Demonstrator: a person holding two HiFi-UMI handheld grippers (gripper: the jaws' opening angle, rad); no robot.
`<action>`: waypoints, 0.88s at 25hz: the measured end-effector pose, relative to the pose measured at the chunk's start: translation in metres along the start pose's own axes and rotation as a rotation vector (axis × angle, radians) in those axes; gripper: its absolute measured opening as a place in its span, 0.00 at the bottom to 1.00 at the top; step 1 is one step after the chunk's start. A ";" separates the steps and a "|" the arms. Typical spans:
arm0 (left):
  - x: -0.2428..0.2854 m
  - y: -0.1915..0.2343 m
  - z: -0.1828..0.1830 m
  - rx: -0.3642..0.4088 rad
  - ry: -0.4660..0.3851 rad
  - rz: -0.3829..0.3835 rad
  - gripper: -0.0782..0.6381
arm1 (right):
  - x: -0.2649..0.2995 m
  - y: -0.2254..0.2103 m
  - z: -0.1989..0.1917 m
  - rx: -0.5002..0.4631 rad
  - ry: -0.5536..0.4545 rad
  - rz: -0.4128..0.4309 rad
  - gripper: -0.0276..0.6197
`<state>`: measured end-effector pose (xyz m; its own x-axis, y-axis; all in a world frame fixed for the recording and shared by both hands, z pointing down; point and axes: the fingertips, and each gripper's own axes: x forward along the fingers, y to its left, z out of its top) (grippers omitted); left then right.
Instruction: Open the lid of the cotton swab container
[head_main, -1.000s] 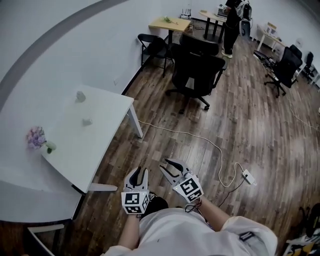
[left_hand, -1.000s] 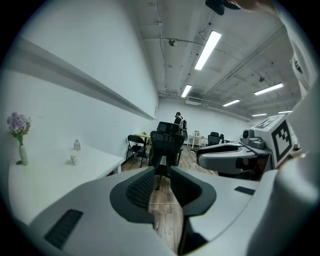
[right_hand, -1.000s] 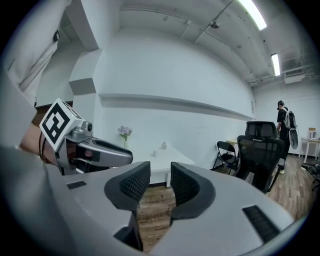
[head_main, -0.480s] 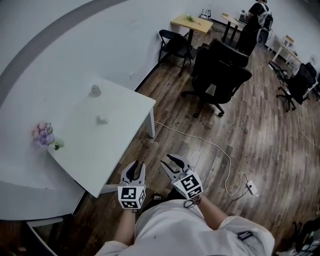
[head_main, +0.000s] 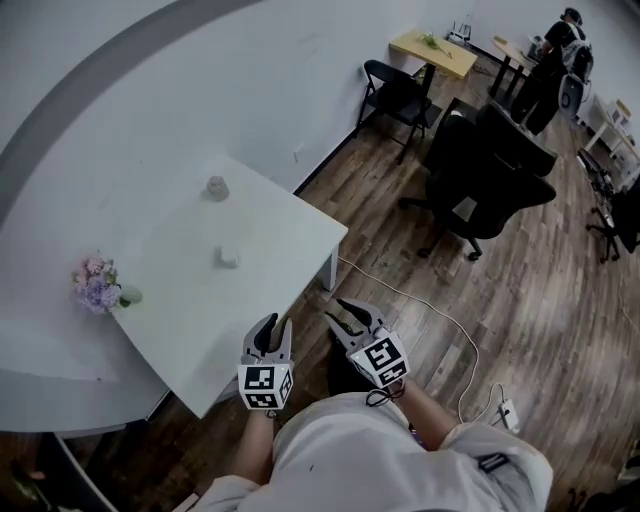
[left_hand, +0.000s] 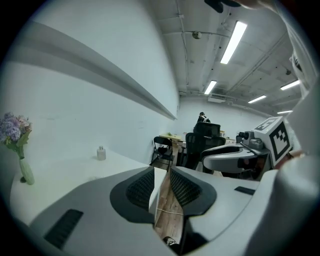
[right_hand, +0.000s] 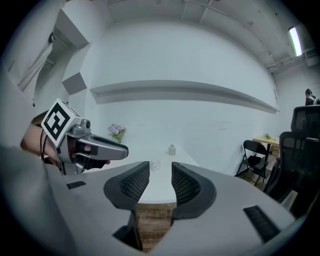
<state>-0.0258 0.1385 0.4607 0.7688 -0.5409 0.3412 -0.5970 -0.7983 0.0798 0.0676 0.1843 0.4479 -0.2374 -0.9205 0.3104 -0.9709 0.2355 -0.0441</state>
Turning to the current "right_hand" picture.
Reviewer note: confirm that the small green plant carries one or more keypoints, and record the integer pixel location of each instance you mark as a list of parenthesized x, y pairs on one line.
[(267, 136)]

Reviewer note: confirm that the black bag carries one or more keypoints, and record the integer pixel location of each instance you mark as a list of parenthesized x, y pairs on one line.
[(254, 160)]

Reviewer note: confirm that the person's left hand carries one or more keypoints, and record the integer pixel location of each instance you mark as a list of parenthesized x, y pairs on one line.
[(98, 165)]

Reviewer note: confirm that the long white wall shelf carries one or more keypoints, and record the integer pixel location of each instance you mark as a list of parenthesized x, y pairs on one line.
[(185, 90)]

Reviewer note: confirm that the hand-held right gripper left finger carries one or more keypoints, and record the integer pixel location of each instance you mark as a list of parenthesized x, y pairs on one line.
[(133, 186)]

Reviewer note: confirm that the person's left forearm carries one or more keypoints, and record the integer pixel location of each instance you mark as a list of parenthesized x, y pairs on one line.
[(31, 141)]

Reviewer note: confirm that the black mesh office chair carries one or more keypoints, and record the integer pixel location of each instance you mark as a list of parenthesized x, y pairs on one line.
[(297, 162)]

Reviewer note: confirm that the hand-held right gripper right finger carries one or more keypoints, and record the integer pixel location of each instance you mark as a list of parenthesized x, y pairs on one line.
[(191, 191)]

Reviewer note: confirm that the black wall device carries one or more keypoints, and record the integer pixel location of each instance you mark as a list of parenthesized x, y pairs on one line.
[(51, 37)]

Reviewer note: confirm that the black office chair with headrest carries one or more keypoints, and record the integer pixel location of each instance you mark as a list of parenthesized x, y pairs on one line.
[(306, 117)]

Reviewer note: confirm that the vase of purple flowers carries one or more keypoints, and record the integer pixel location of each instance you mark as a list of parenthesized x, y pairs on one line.
[(117, 132)]

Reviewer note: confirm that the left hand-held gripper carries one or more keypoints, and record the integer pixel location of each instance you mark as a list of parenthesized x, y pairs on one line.
[(58, 120)]

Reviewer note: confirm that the white cotton swab container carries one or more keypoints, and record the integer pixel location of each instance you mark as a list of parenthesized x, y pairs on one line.
[(155, 165)]

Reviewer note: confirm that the light wooden table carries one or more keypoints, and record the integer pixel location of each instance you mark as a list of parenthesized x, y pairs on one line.
[(268, 140)]

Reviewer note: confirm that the black folding chair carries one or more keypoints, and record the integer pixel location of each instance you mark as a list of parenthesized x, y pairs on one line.
[(255, 150)]

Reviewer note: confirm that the small grey bottle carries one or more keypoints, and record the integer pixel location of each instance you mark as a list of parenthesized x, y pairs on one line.
[(171, 149)]

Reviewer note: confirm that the ceiling tube light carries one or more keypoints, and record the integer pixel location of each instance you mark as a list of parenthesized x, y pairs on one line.
[(295, 41)]

